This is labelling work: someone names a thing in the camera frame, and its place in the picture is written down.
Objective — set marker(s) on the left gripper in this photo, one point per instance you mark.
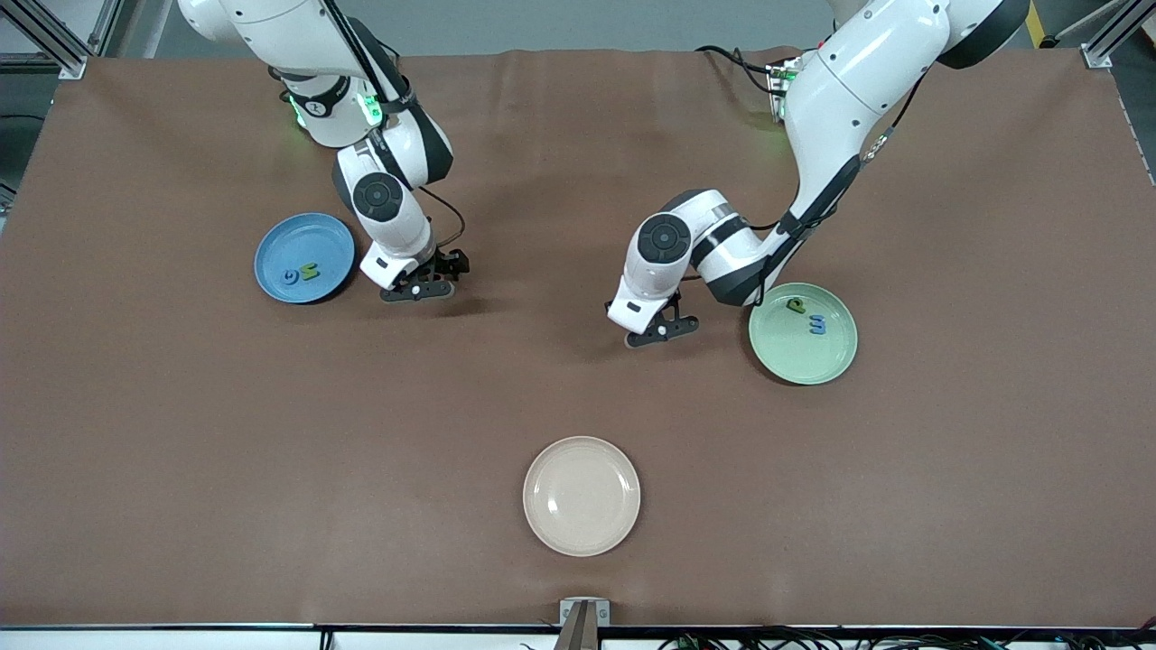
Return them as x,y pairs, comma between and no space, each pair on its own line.
608,304

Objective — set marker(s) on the green foam letter N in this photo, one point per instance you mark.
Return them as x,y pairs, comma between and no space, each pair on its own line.
311,272

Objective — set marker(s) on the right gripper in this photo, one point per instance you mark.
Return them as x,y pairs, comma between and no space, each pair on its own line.
451,261

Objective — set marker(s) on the aluminium frame extrusion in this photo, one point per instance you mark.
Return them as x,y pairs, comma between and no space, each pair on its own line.
72,63
1097,56

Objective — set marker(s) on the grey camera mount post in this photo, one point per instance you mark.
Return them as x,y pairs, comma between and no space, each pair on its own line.
582,632

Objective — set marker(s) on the blue foam letter m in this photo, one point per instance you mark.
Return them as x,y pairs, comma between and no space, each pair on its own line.
818,325

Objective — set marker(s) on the blue plate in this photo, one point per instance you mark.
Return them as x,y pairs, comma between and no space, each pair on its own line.
304,244

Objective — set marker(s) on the blue foam letter G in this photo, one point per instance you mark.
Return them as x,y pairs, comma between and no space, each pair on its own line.
284,277

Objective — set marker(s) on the green plate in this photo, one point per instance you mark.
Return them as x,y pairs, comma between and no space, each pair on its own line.
803,357

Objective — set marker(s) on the silver metal bracket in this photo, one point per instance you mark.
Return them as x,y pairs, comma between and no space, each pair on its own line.
565,607

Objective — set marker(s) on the brown table mat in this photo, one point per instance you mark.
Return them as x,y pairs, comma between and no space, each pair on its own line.
578,406

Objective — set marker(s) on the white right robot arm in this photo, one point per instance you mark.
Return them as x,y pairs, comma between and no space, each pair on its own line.
271,27

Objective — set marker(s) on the cream plate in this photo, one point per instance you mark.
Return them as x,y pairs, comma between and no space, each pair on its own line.
582,496

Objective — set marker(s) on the silver base connector box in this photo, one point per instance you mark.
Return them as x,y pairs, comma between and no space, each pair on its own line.
777,90
370,108

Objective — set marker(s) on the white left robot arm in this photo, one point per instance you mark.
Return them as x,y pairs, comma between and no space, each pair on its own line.
858,81

